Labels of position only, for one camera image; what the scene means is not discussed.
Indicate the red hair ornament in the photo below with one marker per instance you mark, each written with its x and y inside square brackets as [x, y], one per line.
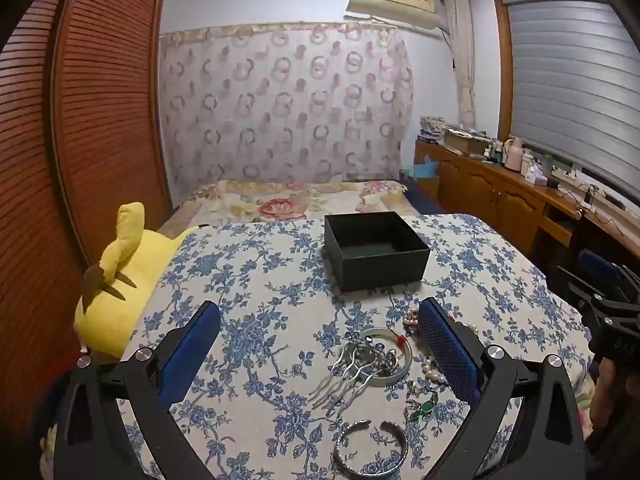
[400, 342]

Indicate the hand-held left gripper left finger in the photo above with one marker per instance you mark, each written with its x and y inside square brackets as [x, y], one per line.
[192, 345]

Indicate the stack of folded cloths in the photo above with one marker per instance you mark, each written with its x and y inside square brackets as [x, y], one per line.
[432, 130]

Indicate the wooden window frame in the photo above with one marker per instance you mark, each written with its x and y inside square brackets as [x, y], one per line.
[502, 60]

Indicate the beige storage box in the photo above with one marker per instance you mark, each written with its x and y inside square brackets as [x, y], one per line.
[465, 142]

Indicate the person's right forearm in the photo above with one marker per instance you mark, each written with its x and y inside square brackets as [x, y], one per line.
[612, 400]

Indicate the pink tissue pack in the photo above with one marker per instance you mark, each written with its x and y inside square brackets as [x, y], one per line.
[535, 175]

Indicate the blue floral tablecloth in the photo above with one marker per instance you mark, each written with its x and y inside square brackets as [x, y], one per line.
[280, 270]

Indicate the floral bed blanket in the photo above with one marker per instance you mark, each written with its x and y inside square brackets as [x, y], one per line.
[280, 205]

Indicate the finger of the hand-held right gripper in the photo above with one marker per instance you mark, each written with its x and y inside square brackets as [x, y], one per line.
[580, 292]
[600, 261]

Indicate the silver hair comb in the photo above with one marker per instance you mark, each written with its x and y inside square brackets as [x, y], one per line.
[345, 365]

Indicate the teal tissue box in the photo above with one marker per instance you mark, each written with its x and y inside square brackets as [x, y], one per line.
[426, 169]

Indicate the yellow plush toy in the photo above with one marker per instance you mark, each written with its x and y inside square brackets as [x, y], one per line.
[145, 260]

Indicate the white wall air conditioner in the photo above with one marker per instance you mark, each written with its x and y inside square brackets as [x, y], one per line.
[395, 2]

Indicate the white window curtain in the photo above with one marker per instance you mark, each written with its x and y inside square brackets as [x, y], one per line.
[462, 50]

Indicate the white power strip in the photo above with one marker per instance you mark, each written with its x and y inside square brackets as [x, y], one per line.
[565, 174]

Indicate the black box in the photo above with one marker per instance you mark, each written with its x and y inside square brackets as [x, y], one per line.
[380, 265]

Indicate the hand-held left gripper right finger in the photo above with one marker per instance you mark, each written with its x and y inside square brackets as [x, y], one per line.
[450, 355]

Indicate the wooden side cabinet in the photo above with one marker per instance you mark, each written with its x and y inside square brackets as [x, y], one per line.
[500, 195]

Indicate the green stone pendant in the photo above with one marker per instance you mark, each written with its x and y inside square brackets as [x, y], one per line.
[422, 407]

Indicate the pale green jade bangle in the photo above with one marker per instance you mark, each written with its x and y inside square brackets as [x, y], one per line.
[378, 331]

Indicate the grey window blind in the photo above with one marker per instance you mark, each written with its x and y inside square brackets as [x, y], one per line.
[565, 75]

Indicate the wooden louvered wardrobe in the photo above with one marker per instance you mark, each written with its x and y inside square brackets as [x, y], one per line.
[100, 110]

